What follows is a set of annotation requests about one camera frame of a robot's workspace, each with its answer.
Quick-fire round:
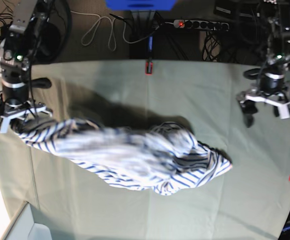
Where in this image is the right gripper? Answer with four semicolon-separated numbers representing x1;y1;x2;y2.
0;90;53;134

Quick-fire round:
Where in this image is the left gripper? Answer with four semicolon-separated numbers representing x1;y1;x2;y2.
236;81;290;128

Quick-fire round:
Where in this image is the blue white striped t-shirt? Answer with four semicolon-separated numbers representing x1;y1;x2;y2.
15;118;233;196

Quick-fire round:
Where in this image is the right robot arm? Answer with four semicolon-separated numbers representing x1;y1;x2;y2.
0;0;53;134

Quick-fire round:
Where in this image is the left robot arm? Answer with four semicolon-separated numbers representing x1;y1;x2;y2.
236;0;290;128

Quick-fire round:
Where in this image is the green table cloth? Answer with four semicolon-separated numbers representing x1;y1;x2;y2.
0;60;290;240

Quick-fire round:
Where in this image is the white bin at corner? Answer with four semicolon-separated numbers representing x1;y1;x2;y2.
0;201;52;240

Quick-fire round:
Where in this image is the black power strip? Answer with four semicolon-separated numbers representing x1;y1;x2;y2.
173;19;230;32

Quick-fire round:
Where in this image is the red clamp at table top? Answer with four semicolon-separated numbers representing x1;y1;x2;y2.
145;36;153;75

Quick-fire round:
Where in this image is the blue box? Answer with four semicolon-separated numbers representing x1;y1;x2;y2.
105;0;177;11

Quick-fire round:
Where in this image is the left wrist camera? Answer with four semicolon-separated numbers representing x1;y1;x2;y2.
278;102;290;120

